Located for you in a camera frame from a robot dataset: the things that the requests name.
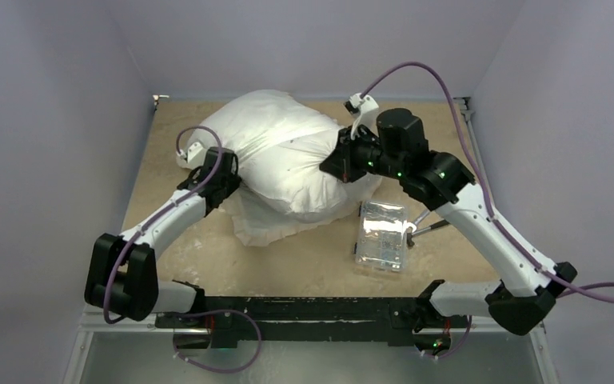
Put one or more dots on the white pillow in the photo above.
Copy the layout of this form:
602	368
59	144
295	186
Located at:
262	119

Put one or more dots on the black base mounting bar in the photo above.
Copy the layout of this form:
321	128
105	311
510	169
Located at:
395	321

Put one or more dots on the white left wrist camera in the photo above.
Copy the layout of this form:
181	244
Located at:
193	157

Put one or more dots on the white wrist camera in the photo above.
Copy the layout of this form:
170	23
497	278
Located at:
193	157
364	110

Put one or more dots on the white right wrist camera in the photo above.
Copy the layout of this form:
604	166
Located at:
364	110

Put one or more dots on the silver wrench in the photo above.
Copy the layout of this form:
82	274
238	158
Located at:
420	218

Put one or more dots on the clear plastic screw box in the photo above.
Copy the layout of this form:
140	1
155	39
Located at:
381	241

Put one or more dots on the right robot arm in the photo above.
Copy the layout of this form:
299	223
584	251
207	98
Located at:
527	287

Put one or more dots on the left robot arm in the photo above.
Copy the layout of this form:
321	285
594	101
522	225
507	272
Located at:
122	280

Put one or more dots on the aluminium frame rail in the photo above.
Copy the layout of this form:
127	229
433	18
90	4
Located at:
122	279

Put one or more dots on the black handled tool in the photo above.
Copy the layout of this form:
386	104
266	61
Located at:
435	226

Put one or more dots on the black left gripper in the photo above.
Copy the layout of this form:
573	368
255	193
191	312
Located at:
232	184

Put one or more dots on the grey plush ruffled pillowcase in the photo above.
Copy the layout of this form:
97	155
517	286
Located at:
270	222

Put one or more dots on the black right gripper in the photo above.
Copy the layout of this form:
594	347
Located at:
340	161

